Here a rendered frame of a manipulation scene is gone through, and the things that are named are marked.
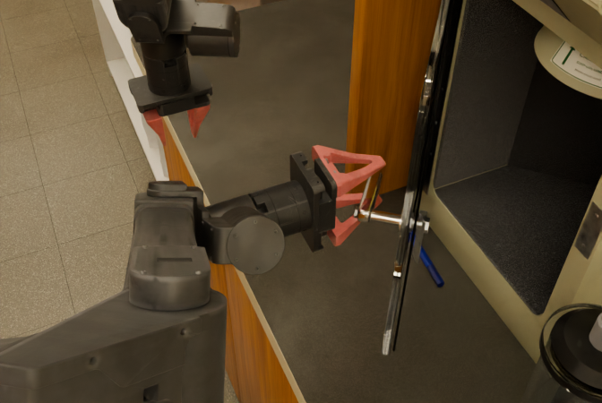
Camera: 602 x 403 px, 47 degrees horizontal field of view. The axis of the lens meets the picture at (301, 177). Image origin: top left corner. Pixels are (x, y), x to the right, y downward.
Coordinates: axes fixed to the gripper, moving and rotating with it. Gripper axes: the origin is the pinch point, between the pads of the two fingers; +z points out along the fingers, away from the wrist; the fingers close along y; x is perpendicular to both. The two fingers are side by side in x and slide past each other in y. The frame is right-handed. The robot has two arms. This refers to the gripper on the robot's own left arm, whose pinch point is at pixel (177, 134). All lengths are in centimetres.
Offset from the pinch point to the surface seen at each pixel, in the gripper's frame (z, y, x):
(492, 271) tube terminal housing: 10.5, 33.4, -33.1
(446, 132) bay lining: -2.5, 33.8, -17.6
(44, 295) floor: 110, -35, 74
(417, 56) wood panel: -9.8, 33.3, -9.1
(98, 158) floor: 109, -7, 129
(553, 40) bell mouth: -24, 36, -30
